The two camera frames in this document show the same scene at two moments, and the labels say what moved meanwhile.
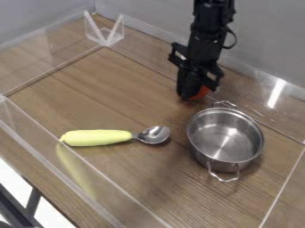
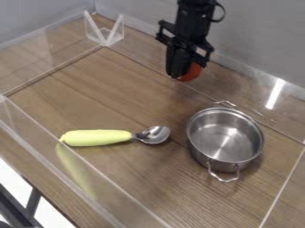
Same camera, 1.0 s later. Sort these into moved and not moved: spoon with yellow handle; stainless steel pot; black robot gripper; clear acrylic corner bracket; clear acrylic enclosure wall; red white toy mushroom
Moved: red white toy mushroom; black robot gripper
Not moved: stainless steel pot; clear acrylic corner bracket; spoon with yellow handle; clear acrylic enclosure wall
